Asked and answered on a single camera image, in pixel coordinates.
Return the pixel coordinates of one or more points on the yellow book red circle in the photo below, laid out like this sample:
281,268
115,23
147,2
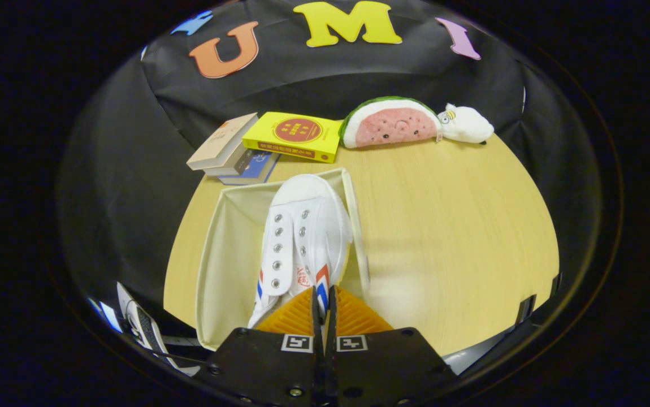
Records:
297,133

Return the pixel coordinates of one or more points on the beige book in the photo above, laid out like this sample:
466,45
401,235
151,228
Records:
220,141

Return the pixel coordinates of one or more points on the white shoe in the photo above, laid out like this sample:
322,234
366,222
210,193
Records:
302,226

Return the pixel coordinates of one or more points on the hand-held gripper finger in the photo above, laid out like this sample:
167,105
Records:
318,316
330,319

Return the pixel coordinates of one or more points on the watermelon slice plush toy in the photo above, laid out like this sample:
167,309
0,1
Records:
393,124

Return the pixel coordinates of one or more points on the blue printed panel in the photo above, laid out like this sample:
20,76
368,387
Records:
111,316

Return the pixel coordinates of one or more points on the white plush toy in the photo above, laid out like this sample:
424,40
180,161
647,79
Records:
469,127

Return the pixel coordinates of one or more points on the blue book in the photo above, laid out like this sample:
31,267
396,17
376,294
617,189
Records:
260,165

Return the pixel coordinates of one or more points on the white black sneaker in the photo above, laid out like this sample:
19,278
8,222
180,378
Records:
144,328

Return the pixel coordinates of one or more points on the white book dark spine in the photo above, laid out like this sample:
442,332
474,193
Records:
223,168

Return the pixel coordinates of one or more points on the beige fabric storage box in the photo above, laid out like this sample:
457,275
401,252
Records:
229,254

